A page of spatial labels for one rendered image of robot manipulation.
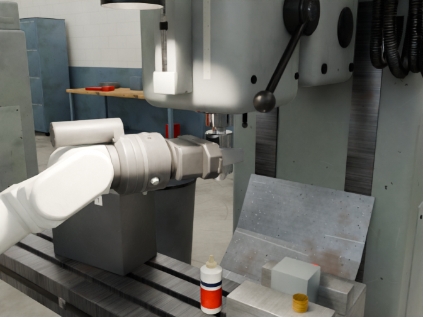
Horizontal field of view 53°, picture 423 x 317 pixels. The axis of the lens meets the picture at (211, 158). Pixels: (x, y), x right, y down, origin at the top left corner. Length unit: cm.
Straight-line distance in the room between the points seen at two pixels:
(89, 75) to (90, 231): 697
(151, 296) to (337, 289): 37
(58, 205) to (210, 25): 30
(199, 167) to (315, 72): 25
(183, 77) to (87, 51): 733
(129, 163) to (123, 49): 661
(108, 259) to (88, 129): 44
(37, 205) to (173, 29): 28
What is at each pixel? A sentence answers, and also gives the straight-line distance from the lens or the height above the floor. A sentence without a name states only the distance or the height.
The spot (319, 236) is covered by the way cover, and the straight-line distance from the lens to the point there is 102.
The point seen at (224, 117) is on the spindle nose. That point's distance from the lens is 68.
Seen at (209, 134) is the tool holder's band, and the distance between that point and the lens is 69.
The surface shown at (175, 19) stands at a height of 144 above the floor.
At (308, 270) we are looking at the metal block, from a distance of 69.
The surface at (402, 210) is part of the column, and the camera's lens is 100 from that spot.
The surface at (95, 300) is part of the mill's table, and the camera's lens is 90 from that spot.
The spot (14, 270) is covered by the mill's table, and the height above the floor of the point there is 90.
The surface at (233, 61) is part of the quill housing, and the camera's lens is 57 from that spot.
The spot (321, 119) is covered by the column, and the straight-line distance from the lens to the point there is 102.
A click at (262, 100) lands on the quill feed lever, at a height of 133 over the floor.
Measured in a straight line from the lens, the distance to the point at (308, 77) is 73.
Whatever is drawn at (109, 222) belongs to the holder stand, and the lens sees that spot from 94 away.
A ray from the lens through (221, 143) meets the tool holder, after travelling 68.
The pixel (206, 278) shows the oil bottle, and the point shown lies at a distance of 79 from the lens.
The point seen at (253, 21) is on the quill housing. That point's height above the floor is 143.
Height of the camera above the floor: 139
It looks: 14 degrees down
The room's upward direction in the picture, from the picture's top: straight up
